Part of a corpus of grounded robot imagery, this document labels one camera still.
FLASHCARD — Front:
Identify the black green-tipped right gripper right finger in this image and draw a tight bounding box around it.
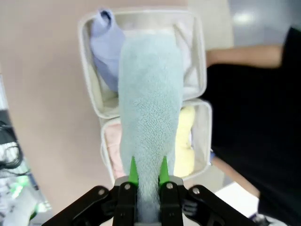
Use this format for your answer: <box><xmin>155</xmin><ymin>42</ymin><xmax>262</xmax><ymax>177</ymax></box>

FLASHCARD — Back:
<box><xmin>158</xmin><ymin>155</ymin><xmax>257</xmax><ymax>226</ymax></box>

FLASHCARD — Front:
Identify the blue terry towel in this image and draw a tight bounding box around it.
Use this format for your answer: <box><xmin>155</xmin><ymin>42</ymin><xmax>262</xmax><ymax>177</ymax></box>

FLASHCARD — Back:
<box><xmin>90</xmin><ymin>8</ymin><xmax>127</xmax><ymax>94</ymax></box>

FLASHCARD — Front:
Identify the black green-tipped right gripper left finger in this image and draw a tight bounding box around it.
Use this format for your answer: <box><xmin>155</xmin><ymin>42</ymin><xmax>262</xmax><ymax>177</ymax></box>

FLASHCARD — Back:
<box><xmin>42</xmin><ymin>155</ymin><xmax>139</xmax><ymax>226</ymax></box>

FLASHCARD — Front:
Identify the teal terry towel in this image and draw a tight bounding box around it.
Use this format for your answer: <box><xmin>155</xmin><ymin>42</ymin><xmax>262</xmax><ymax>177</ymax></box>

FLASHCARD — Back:
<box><xmin>117</xmin><ymin>32</ymin><xmax>184</xmax><ymax>224</ymax></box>

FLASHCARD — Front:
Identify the black cable bundle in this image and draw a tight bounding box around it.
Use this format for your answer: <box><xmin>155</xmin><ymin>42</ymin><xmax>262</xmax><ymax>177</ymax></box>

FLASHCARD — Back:
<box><xmin>0</xmin><ymin>120</ymin><xmax>24</xmax><ymax>170</ymax></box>

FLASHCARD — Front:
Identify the person's right forearm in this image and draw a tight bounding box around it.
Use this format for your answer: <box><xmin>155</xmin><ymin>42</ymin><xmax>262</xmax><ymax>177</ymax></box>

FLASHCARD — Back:
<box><xmin>206</xmin><ymin>44</ymin><xmax>285</xmax><ymax>69</ymax></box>

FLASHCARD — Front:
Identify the person in black clothing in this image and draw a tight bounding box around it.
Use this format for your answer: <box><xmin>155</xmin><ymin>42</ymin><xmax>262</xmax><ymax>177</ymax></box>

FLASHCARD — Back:
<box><xmin>202</xmin><ymin>25</ymin><xmax>301</xmax><ymax>226</ymax></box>

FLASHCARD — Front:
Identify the pink terry towel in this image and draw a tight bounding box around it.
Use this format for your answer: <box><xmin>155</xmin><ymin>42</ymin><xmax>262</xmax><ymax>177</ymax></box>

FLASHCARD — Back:
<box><xmin>104</xmin><ymin>123</ymin><xmax>127</xmax><ymax>178</ymax></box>

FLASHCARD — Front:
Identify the yellow terry towel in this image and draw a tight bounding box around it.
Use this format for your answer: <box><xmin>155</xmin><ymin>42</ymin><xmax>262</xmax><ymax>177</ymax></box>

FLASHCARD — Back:
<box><xmin>174</xmin><ymin>105</ymin><xmax>196</xmax><ymax>178</ymax></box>

